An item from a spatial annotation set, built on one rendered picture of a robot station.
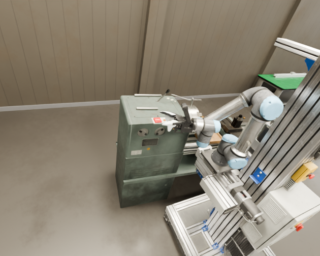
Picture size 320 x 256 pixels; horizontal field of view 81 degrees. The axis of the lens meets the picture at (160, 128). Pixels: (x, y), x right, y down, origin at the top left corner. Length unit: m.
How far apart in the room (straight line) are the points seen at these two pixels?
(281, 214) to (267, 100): 0.73
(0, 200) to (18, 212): 0.27
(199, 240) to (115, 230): 0.90
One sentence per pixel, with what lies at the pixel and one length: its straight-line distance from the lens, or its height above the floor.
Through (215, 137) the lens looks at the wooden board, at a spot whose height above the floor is 0.88.
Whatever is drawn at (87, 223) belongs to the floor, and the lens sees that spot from 2.41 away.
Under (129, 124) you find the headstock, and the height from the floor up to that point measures 1.25.
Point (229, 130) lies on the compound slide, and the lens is 2.27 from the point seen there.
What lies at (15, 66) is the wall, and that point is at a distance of 3.76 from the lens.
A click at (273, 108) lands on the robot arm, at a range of 1.14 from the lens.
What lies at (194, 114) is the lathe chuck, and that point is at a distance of 1.90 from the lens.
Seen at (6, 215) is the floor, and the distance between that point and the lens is 2.68.
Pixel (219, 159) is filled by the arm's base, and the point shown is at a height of 1.21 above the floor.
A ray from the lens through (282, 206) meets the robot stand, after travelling 1.46.
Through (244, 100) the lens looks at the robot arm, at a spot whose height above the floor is 1.71.
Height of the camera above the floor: 2.16
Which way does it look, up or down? 37 degrees down
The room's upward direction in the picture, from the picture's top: 13 degrees clockwise
